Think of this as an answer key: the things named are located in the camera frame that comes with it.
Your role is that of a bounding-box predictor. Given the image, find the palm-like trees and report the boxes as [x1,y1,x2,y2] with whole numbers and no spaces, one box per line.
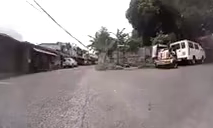
[87,26,143,66]

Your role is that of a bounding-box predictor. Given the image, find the row of low dark buildings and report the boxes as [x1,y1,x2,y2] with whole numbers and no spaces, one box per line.
[0,31,99,80]

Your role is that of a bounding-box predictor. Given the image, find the overhead wires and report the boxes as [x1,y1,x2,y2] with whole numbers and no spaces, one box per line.
[25,0,92,51]

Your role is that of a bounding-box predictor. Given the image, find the stone wall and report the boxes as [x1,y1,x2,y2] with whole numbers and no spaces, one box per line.
[108,46,154,67]

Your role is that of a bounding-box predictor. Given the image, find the large dark tree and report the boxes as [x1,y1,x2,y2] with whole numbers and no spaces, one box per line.
[125,0,213,47]

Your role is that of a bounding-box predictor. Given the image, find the grey asphalt road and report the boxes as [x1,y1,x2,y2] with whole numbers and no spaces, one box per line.
[0,62,213,128]

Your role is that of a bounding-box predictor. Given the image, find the white car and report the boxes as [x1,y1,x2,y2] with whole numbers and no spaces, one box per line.
[62,57,79,69]

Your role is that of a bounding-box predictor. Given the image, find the white van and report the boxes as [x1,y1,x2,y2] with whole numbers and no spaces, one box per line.
[169,39,207,65]

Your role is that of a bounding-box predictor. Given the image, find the small white and yellow vehicle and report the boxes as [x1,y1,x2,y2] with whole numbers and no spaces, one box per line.
[151,43,179,69]

